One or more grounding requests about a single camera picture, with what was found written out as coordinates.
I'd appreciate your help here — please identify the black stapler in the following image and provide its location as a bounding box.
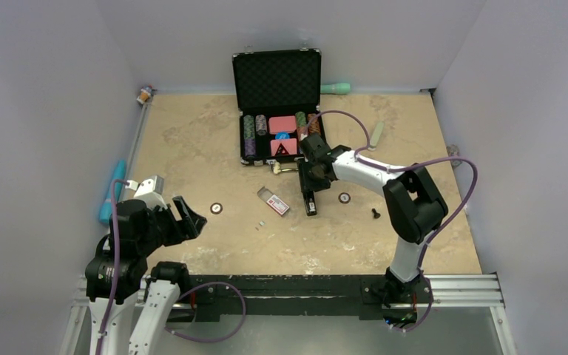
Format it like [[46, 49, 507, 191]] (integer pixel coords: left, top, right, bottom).
[[302, 190, 317, 217]]

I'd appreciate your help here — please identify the black poker chip case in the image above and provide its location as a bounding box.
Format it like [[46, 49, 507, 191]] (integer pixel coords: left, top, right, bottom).
[[231, 48, 322, 166]]

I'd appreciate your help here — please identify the poker chip on table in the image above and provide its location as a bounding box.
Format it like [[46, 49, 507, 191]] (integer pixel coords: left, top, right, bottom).
[[210, 203, 223, 214], [338, 192, 351, 204]]

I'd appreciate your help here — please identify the orange chip stack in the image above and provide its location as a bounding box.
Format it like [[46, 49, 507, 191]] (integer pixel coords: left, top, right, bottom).
[[297, 126, 309, 142]]

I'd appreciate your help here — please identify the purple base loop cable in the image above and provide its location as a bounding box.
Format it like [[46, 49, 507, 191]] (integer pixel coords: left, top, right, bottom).
[[164, 282, 248, 345]]

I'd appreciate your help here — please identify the small orange bottle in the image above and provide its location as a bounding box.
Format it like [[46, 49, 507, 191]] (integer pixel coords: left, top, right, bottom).
[[136, 85, 155, 105]]

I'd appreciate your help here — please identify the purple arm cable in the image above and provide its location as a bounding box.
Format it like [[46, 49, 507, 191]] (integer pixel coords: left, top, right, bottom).
[[93, 178, 133, 355], [303, 109, 479, 334]]

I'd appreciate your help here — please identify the pink card deck lower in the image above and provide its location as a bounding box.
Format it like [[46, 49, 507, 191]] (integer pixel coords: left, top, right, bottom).
[[270, 138, 298, 157]]

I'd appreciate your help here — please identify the grey object at right wall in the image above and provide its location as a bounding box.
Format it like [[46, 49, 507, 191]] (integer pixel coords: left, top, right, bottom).
[[446, 144, 462, 166]]

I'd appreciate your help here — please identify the pale green stapler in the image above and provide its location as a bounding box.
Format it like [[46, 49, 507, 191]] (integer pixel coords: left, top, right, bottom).
[[368, 121, 385, 151]]

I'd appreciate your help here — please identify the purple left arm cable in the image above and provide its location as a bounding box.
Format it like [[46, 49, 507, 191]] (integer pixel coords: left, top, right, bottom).
[[93, 178, 133, 355]]

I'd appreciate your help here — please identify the teal blue handle tool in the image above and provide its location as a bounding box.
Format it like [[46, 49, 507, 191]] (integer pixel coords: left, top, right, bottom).
[[98, 160, 126, 226]]

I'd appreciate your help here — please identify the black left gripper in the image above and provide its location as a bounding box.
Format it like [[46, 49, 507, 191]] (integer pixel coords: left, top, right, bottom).
[[137, 195, 206, 254]]

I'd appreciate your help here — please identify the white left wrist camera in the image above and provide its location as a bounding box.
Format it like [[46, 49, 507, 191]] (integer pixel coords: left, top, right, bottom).
[[125, 175, 165, 200]]

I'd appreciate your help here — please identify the blue dealer button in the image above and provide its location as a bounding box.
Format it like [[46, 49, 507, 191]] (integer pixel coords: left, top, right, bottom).
[[275, 132, 290, 140]]

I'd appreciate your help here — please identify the purple chip stack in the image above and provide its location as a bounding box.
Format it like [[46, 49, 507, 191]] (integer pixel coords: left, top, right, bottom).
[[244, 138, 257, 159]]

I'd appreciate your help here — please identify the mint green flashlight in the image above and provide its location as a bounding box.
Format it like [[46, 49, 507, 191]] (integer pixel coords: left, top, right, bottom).
[[320, 83, 351, 95]]

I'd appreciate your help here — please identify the left poker chip on table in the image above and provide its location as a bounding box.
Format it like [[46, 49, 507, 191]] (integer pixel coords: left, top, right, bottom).
[[210, 203, 223, 214]]

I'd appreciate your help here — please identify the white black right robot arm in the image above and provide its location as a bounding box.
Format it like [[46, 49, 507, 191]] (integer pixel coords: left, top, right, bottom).
[[297, 133, 448, 301]]

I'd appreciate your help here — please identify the pink card deck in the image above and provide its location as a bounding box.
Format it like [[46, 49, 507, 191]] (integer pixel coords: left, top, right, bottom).
[[268, 115, 297, 135], [270, 138, 298, 157]]

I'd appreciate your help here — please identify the green chip stack right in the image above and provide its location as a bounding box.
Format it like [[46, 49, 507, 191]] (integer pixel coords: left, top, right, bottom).
[[294, 112, 307, 128]]

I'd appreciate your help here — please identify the pink card deck upper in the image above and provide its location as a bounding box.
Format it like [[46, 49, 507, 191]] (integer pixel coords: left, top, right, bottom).
[[268, 115, 297, 135]]

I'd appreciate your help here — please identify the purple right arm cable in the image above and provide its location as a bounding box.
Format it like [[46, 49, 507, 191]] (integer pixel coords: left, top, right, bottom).
[[303, 109, 479, 334]]

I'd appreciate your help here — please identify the right poker chip on table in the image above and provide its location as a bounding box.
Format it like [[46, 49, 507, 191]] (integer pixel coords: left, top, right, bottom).
[[338, 192, 351, 204]]

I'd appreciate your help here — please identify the green chip stack left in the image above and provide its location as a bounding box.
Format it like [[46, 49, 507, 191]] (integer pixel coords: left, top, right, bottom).
[[243, 115, 256, 140]]

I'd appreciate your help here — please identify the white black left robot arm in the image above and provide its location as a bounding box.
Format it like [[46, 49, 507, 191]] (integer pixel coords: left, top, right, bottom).
[[84, 175, 207, 354]]

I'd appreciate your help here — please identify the green chip stack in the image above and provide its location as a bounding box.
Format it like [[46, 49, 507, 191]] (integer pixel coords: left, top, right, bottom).
[[243, 115, 256, 140], [294, 112, 307, 128]]

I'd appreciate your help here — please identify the brown chip stack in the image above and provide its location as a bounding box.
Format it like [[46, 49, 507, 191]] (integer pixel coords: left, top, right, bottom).
[[308, 113, 321, 135]]

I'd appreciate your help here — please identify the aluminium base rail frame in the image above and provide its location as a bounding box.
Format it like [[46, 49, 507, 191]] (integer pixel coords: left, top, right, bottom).
[[58, 272, 519, 355]]

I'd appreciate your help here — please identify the grey chip stack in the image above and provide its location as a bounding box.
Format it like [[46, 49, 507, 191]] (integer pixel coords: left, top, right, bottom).
[[255, 115, 268, 136]]

